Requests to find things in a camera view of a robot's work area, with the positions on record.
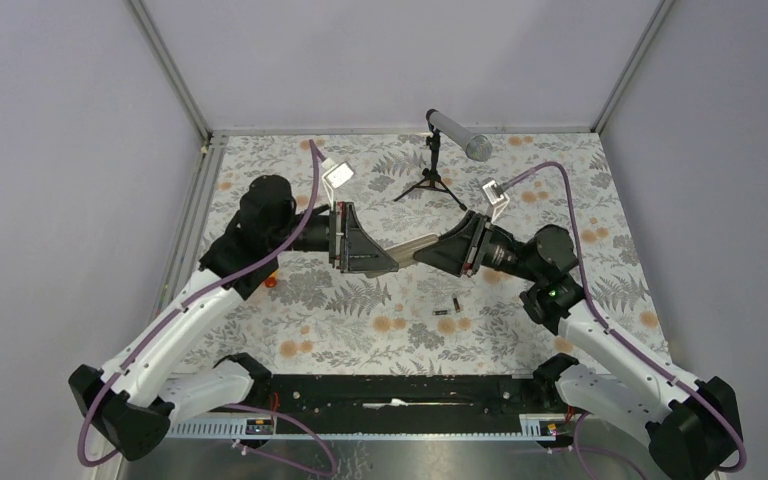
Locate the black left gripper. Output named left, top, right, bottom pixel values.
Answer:
left=270, top=202, right=400, bottom=273

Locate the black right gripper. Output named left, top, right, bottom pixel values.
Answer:
left=413, top=210, right=543, bottom=284

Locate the white remote control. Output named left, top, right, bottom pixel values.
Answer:
left=364, top=233, right=439, bottom=278

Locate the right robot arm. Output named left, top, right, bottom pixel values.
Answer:
left=412, top=212, right=748, bottom=479

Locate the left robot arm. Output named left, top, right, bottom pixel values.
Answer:
left=68, top=175, right=399, bottom=461

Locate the floral table mat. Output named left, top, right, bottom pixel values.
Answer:
left=178, top=134, right=668, bottom=375

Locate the grey microphone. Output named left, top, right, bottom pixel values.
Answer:
left=426, top=109, right=493, bottom=162

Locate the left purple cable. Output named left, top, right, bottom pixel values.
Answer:
left=77, top=139, right=330, bottom=468

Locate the purple cable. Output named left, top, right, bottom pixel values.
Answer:
left=497, top=160, right=750, bottom=473
left=77, top=139, right=330, bottom=468

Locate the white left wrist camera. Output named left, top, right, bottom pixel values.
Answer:
left=321, top=158, right=354, bottom=205

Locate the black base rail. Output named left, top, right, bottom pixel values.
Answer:
left=243, top=374, right=568, bottom=435

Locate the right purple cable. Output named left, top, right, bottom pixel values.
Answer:
left=497, top=160, right=750, bottom=473

